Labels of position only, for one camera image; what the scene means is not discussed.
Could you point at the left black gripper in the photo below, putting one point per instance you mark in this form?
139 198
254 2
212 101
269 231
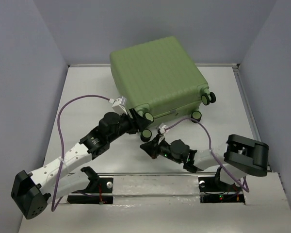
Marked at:
140 122

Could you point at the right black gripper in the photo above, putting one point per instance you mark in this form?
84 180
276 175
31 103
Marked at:
152 147

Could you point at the green suitcase with blue lining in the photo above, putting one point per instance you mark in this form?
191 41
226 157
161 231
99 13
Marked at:
159 79

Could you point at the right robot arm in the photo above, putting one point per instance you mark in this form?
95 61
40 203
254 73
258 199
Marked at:
238 157

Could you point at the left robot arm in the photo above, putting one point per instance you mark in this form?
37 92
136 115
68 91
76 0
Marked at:
32 191

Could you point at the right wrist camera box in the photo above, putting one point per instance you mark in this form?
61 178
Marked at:
162 130

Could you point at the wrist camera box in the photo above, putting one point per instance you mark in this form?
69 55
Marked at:
162 130
118 105

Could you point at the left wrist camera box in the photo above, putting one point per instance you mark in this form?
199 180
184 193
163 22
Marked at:
118 105

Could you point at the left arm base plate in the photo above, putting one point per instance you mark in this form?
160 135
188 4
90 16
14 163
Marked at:
100 192

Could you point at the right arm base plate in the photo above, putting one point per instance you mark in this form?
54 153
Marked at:
213 191

